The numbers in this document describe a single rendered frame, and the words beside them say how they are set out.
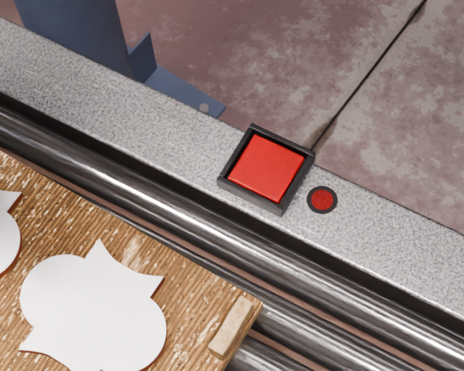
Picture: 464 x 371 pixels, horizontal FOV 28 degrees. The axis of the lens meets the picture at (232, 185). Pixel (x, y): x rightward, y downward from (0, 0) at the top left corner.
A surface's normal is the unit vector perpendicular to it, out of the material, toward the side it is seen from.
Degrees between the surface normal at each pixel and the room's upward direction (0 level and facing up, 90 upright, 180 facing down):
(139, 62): 90
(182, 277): 0
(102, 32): 90
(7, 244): 0
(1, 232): 0
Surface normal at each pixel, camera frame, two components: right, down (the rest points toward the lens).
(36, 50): -0.04, -0.44
